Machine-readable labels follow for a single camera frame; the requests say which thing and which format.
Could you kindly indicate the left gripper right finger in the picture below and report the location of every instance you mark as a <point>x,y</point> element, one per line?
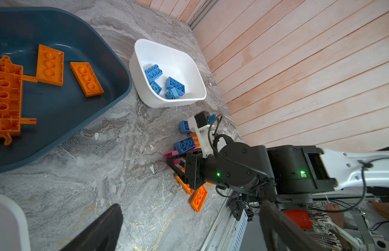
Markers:
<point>282,234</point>

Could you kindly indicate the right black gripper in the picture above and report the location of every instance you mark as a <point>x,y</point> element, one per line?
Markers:
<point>194,170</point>

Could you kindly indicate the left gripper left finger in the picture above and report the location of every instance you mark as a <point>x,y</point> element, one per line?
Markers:
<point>101,235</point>

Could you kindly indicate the pink lego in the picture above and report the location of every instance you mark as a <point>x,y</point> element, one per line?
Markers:
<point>173,153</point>

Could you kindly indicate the orange lego brick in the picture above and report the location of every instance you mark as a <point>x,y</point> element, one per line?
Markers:
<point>185,186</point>
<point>195,139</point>
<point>199,198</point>
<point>86,79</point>
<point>50,66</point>

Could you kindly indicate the blue lego brick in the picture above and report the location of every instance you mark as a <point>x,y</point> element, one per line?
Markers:
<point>185,145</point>
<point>155,87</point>
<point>184,127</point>
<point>172,83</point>
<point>153,73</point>

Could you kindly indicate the small blue lego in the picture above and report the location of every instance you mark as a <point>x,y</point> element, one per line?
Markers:
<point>172,94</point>

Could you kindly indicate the orange lego brick top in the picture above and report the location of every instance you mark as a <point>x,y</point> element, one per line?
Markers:
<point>50,66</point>

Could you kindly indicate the long orange lego stack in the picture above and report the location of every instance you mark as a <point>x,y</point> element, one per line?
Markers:
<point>11,95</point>

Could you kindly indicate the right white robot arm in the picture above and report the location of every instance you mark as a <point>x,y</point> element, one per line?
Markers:
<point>284,173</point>

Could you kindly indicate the white bin left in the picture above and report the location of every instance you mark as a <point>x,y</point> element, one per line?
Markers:
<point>14,233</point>

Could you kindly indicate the white bin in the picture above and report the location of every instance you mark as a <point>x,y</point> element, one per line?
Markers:
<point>14,233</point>
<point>174,64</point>

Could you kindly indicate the white bin back right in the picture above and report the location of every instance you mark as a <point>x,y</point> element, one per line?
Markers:
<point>174,64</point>

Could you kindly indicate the teal plastic bin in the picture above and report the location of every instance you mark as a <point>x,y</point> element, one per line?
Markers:
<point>60,111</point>

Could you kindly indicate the aluminium front rail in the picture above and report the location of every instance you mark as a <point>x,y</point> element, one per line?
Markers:
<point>226,233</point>

